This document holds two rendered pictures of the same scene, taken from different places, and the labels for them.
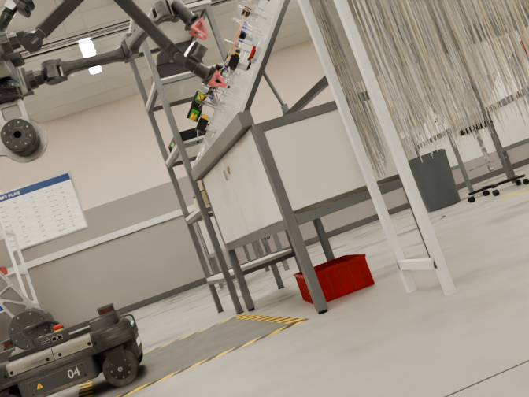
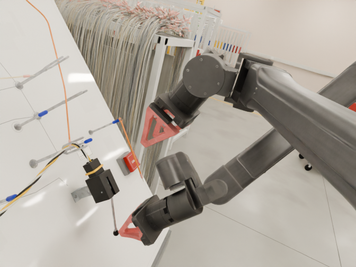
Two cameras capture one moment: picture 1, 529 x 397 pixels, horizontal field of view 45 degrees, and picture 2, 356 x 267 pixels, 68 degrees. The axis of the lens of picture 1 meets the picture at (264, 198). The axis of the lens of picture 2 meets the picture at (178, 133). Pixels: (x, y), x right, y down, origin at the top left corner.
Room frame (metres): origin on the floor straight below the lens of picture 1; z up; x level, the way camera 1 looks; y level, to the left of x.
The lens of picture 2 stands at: (3.16, 0.26, 1.51)
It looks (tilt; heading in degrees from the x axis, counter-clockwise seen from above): 22 degrees down; 209
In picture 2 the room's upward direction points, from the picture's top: 15 degrees clockwise
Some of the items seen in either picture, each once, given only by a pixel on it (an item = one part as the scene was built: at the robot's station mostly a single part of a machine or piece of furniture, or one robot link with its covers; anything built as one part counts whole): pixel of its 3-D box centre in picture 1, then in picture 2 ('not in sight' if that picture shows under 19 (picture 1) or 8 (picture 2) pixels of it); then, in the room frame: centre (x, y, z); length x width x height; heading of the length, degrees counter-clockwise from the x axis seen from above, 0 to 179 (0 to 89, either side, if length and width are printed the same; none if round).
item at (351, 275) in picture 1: (332, 278); not in sight; (3.01, -0.17, 0.07); 0.39 x 0.29 x 0.14; 7
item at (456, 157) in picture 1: (453, 133); not in sight; (8.66, -2.74, 0.83); 1.18 x 0.72 x 1.65; 9
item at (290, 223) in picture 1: (303, 214); not in sight; (3.18, -0.16, 0.40); 1.18 x 0.60 x 0.80; 18
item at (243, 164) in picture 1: (250, 185); not in sight; (2.82, 0.04, 0.60); 0.55 x 0.03 x 0.39; 18
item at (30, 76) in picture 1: (34, 79); not in sight; (2.99, 0.84, 1.45); 0.09 x 0.08 x 0.12; 10
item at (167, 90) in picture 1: (212, 162); not in sight; (4.03, 0.23, 0.93); 0.60 x 0.50 x 1.85; 18
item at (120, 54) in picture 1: (90, 61); not in sight; (3.01, 0.57, 1.45); 0.45 x 0.14 x 0.10; 107
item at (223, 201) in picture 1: (225, 203); not in sight; (3.35, 0.20, 0.60); 0.55 x 0.02 x 0.39; 18
